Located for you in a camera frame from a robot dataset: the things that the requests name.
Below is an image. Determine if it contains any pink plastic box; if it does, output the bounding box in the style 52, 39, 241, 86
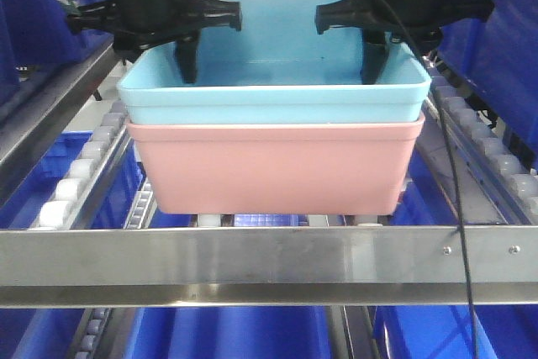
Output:
127, 119, 424, 215

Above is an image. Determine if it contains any steel flow rack front rail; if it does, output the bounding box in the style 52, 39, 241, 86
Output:
1, 225, 537, 308

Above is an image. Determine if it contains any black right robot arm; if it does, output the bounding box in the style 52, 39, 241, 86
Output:
315, 0, 494, 84

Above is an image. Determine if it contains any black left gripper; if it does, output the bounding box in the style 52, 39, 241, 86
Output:
66, 0, 241, 84

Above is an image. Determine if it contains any steel left side rail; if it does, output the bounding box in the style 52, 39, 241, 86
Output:
1, 39, 119, 203

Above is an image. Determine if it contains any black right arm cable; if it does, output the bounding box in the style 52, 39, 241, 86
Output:
361, 0, 538, 359

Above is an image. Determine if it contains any blue crate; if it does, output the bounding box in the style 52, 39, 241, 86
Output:
1, 131, 142, 358
125, 211, 337, 359
439, 0, 537, 153
374, 151, 537, 358
1, 0, 110, 104

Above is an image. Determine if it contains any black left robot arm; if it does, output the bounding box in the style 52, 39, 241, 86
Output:
66, 0, 241, 83

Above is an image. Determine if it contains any blue crate lower middle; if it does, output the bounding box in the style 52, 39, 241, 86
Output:
125, 211, 337, 359

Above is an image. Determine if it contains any blue crate lower right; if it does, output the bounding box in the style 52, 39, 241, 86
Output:
374, 151, 537, 358

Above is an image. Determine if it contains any left white roller track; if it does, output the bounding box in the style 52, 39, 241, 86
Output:
29, 101, 129, 231

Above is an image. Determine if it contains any light blue plastic box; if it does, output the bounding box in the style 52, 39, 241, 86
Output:
117, 0, 431, 124

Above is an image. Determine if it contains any white roller track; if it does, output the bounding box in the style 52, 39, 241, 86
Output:
418, 61, 537, 225
29, 101, 129, 231

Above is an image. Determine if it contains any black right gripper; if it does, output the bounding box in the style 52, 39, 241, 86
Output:
315, 0, 494, 85

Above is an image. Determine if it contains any blue crate upper left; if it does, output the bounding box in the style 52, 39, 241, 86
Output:
1, 0, 110, 104

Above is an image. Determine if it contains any blue crate upper right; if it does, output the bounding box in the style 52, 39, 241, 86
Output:
439, 0, 537, 153

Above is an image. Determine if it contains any blue crate lower left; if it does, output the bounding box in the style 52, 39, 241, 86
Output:
1, 131, 142, 358

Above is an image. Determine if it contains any right white roller track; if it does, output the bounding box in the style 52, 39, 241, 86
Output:
418, 61, 537, 225

